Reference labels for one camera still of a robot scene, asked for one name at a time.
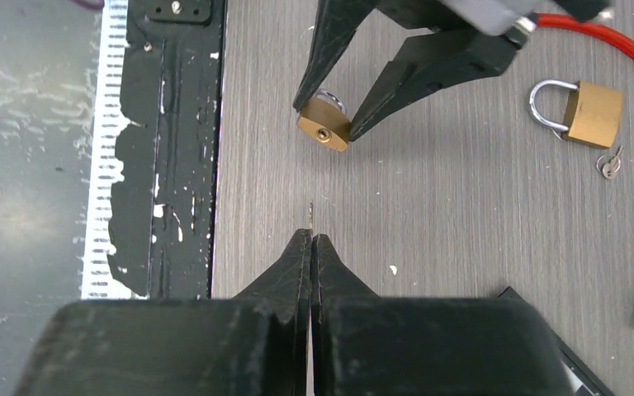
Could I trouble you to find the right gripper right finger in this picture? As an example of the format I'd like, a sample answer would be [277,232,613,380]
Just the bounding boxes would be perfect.
[311,233,378,395]

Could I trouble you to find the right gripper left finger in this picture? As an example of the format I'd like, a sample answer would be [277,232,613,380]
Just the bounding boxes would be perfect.
[234,229,313,395]

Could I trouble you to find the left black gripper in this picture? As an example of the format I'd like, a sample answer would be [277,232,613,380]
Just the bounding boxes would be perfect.
[293,0,520,142]

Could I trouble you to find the small silver key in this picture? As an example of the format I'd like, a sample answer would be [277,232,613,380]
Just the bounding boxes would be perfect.
[308,200,315,230]

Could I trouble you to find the small brass padlock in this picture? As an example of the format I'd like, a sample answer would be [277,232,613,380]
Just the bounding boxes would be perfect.
[296,88,351,152]

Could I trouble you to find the red cable lock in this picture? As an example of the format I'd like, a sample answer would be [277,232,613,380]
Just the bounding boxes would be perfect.
[530,12,634,332]

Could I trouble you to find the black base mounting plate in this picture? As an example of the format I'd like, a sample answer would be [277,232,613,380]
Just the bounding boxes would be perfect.
[107,1,226,299]

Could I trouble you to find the large brass padlock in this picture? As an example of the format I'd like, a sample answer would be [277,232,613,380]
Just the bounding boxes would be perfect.
[528,79,624,149]

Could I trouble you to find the large padlock keys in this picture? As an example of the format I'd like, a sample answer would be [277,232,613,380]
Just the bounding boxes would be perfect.
[595,145,624,180]

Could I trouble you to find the black white chessboard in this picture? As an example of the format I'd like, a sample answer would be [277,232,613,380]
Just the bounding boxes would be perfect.
[553,332,615,396]

